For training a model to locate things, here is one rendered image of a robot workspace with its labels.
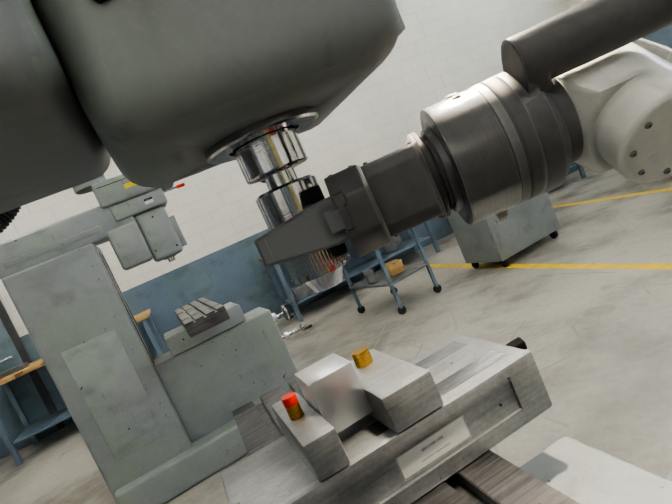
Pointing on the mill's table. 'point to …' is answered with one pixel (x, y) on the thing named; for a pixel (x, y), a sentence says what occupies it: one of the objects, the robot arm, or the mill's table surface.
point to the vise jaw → (398, 391)
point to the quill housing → (208, 69)
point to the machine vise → (312, 428)
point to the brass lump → (362, 357)
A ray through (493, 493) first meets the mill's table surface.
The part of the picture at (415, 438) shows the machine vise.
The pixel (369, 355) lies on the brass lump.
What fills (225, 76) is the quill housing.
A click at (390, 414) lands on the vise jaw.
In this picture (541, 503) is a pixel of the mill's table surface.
